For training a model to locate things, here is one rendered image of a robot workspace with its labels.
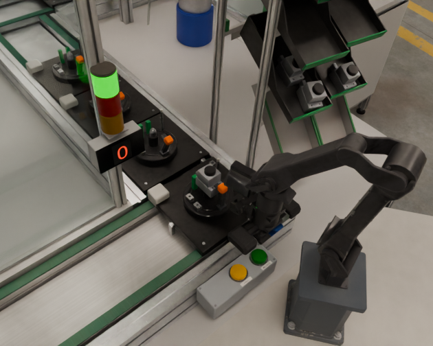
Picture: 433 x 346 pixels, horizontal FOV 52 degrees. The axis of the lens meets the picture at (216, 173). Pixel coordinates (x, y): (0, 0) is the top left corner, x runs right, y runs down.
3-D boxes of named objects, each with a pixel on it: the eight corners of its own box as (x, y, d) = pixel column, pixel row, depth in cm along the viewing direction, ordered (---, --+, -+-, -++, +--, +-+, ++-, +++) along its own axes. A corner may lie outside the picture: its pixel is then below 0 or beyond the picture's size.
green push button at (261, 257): (269, 260, 113) (270, 256, 112) (258, 269, 112) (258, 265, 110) (258, 249, 115) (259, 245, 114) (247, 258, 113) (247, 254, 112)
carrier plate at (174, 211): (269, 209, 124) (269, 204, 123) (202, 257, 113) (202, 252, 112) (212, 160, 136) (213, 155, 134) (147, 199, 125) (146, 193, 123)
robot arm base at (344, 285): (348, 290, 97) (355, 276, 93) (317, 283, 98) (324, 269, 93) (348, 262, 102) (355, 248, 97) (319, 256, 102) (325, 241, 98)
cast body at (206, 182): (223, 190, 118) (225, 172, 113) (210, 198, 116) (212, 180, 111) (203, 171, 123) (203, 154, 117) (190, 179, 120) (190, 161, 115)
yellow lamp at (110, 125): (128, 128, 98) (126, 111, 95) (108, 138, 96) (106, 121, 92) (116, 117, 101) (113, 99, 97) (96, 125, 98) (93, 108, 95)
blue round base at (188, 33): (219, 40, 197) (221, 7, 186) (192, 51, 190) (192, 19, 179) (196, 25, 205) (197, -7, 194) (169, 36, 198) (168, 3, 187)
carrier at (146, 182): (209, 157, 137) (211, 127, 127) (144, 195, 125) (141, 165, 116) (162, 116, 148) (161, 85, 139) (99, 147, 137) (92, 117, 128)
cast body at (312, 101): (317, 110, 116) (331, 98, 110) (303, 113, 115) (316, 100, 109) (307, 82, 118) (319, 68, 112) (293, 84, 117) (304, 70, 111)
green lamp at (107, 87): (124, 92, 91) (121, 72, 87) (102, 101, 88) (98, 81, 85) (110, 80, 93) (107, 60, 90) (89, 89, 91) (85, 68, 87)
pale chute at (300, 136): (317, 164, 132) (327, 163, 128) (282, 180, 127) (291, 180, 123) (289, 72, 128) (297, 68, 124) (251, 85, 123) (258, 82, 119)
